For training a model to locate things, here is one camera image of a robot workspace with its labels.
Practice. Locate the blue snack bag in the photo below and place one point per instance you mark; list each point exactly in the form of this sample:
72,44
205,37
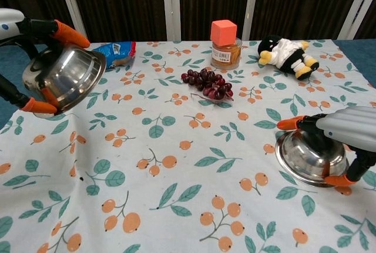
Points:
117,52

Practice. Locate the white partition frame post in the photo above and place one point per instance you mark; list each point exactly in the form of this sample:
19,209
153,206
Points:
356,3
252,3
171,3
69,3

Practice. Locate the metal bowl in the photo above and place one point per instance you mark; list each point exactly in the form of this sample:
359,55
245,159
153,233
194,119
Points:
308,153
67,74

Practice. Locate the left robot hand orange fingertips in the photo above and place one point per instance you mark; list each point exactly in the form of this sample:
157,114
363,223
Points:
35,27

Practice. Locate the bunch of purple grapes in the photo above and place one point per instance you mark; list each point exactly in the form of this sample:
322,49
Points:
211,84

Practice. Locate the black and white plush doll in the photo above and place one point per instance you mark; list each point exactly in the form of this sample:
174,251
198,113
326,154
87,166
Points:
285,53

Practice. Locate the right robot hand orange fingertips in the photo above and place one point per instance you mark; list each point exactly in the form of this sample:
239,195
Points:
349,126

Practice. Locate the clear jar of toothpicks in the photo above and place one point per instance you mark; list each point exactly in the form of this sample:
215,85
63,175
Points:
226,57

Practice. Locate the floral tablecloth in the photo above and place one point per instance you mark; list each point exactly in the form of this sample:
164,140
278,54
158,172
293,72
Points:
188,162

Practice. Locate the orange cube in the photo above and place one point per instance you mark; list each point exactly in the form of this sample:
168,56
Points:
223,33

